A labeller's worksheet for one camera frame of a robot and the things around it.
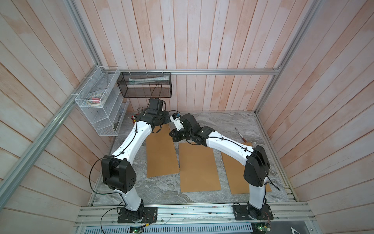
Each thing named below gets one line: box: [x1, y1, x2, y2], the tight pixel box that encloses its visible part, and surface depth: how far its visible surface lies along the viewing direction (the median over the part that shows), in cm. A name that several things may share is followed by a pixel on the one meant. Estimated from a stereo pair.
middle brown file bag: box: [179, 142, 222, 193], surface depth 90 cm
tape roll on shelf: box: [87, 94, 106, 107], surface depth 75 cm
